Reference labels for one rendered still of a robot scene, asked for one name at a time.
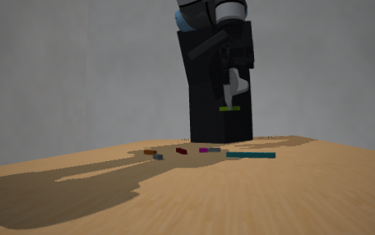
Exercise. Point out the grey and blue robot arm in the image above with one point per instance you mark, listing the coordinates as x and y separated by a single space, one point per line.
196 14

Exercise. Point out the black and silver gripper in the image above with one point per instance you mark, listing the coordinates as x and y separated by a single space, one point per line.
232 55

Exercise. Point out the turquoise rod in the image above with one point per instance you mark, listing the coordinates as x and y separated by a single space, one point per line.
251 154

